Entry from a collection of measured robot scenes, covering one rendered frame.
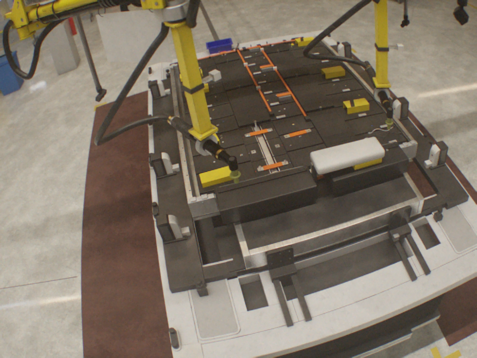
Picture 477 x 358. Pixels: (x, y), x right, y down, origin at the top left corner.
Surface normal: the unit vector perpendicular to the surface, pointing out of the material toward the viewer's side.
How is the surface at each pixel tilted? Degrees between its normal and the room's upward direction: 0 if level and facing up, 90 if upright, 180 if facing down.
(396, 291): 0
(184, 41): 90
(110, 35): 90
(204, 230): 0
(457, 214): 0
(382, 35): 90
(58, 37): 90
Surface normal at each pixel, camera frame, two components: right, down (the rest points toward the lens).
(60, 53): 0.21, 0.64
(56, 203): -0.14, -0.73
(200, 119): 0.63, 0.45
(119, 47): -0.40, 0.66
